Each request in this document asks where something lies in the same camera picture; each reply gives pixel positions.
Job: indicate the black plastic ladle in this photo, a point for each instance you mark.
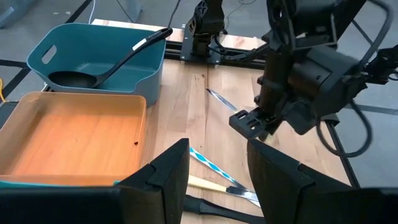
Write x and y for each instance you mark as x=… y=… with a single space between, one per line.
x=199 y=207

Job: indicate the grey desk leg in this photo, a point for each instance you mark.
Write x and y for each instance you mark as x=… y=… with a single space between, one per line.
x=130 y=9

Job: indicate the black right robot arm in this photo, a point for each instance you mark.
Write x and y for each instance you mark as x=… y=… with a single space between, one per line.
x=205 y=18

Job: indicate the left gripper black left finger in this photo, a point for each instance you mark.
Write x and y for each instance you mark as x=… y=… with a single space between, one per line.
x=158 y=196

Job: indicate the orange translucent plastic tray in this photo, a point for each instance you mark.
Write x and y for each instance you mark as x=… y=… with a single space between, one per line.
x=77 y=140

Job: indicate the blue-teal plastic bin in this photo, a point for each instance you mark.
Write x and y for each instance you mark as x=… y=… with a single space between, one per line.
x=77 y=40

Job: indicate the black ladle with white label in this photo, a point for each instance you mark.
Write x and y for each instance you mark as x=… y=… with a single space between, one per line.
x=71 y=79

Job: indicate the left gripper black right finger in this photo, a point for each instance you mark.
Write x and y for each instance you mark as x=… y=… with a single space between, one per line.
x=286 y=193

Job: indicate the green-teal plastic bin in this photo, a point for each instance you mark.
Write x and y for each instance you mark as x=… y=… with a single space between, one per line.
x=46 y=184

